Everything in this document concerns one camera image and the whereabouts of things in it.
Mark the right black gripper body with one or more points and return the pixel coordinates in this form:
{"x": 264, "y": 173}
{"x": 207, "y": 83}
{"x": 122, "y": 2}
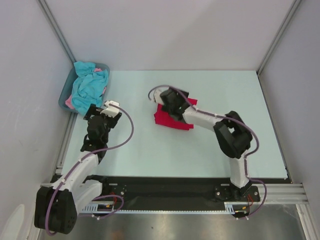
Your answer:
{"x": 169, "y": 99}

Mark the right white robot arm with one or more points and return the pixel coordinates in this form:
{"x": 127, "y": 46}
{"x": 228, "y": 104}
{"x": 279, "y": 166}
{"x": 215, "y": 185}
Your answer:
{"x": 233, "y": 137}

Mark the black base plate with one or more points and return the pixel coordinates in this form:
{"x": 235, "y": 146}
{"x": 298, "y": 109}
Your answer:
{"x": 178, "y": 194}

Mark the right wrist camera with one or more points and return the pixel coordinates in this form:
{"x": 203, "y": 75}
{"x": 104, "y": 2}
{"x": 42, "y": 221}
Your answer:
{"x": 156, "y": 96}

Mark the cyan t shirt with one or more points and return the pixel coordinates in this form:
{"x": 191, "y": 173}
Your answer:
{"x": 87, "y": 87}

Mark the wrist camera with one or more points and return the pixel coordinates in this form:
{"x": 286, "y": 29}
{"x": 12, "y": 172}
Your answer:
{"x": 156, "y": 96}
{"x": 111, "y": 108}

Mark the aluminium frame rail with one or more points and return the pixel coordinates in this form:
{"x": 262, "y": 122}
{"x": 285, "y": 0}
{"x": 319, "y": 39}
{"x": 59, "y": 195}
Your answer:
{"x": 290, "y": 193}

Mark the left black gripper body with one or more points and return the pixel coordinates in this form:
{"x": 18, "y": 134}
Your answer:
{"x": 109, "y": 122}

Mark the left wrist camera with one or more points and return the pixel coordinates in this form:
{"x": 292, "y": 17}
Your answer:
{"x": 111, "y": 108}

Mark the red t shirt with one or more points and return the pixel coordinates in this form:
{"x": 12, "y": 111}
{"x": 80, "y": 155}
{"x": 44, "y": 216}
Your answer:
{"x": 162, "y": 118}

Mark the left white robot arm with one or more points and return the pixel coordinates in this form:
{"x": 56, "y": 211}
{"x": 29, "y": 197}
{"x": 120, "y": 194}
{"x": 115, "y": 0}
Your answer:
{"x": 58, "y": 205}

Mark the grey plastic bin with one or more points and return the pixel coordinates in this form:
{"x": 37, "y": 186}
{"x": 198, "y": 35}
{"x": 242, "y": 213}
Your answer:
{"x": 85, "y": 84}

